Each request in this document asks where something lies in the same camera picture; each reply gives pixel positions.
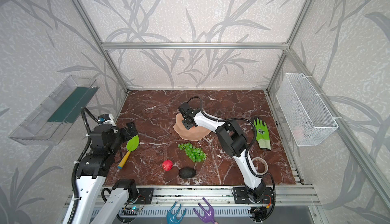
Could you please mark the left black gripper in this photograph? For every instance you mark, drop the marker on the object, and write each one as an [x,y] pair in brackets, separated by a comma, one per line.
[126,133]

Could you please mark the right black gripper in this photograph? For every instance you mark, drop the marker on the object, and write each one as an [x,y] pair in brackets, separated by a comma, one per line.
[187,122]

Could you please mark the green fake grape bunch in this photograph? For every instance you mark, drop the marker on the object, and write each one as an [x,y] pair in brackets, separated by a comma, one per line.
[194,153]

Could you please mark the red fake apple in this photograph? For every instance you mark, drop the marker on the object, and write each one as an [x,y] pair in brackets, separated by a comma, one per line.
[167,165]

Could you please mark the dark fake avocado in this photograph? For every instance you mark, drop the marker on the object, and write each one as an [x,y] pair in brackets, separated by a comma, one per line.
[187,173]

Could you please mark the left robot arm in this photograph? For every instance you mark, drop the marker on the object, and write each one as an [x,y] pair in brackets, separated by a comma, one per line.
[91,203]

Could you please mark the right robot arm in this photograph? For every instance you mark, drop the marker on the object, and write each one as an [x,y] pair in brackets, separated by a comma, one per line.
[234,142]

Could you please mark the pink scalloped fruit bowl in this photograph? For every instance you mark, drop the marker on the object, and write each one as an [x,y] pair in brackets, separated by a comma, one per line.
[195,133]

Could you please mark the green work glove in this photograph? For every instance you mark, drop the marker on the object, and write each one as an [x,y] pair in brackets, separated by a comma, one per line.
[262,137]

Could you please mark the clear tape roll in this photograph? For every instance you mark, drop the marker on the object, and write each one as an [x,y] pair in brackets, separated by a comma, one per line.
[261,165]

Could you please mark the purple plastic hand fork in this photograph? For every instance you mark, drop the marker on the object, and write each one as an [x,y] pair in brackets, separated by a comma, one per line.
[208,214]

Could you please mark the pink item in basket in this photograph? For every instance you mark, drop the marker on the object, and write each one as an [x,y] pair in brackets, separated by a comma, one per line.
[299,133]

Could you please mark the green spatula yellow handle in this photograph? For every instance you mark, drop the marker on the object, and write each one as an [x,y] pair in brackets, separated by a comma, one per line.
[129,149]

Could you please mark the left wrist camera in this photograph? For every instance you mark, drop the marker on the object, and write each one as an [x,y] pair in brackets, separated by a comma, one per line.
[106,119]

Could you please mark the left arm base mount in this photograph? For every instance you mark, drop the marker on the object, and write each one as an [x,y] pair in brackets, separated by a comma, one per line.
[145,196]

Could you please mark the clear plastic wall bin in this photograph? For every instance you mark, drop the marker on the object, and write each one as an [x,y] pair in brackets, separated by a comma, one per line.
[48,124]

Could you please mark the aluminium front rail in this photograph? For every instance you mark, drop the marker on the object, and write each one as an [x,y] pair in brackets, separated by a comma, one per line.
[223,195]

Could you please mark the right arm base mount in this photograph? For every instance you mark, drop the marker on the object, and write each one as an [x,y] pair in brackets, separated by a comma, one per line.
[243,196]

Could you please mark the white wire mesh basket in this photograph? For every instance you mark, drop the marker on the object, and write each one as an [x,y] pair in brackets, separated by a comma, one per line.
[303,106]

